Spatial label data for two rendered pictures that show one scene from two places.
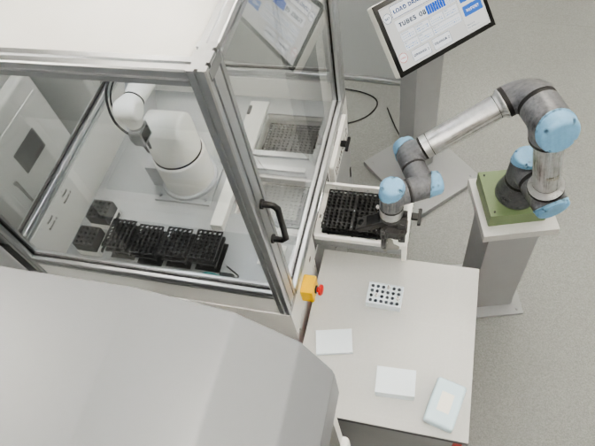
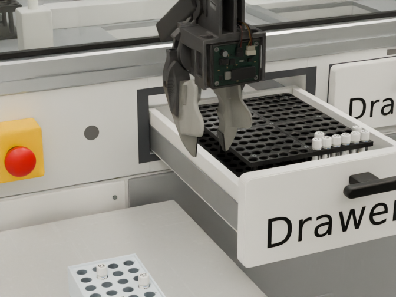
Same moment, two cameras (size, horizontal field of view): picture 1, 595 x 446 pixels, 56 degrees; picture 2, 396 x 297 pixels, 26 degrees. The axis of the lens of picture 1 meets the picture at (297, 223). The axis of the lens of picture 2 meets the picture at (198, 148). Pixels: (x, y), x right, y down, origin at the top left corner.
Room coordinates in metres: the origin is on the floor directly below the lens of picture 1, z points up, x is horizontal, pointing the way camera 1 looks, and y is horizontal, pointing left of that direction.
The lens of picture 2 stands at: (0.28, -0.87, 1.30)
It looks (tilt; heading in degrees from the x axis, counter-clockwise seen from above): 22 degrees down; 42
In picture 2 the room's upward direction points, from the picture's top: straight up
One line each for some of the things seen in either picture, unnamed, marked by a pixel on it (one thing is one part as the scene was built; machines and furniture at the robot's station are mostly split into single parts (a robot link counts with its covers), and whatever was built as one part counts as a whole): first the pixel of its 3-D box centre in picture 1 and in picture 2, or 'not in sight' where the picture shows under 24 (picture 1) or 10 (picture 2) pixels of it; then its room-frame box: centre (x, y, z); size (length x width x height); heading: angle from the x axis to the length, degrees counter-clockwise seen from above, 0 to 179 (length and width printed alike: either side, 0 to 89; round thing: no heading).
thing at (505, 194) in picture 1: (518, 185); not in sight; (1.11, -0.83, 0.87); 0.15 x 0.15 x 0.10
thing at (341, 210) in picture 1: (354, 215); (270, 145); (1.16, -0.22, 0.87); 0.22 x 0.18 x 0.06; 66
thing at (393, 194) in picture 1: (392, 195); not in sight; (0.95, -0.30, 1.25); 0.09 x 0.08 x 0.11; 93
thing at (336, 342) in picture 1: (334, 342); not in sight; (0.73, -0.03, 0.77); 0.13 x 0.09 x 0.02; 78
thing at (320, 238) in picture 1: (352, 215); (267, 146); (1.17, -0.21, 0.86); 0.40 x 0.26 x 0.06; 66
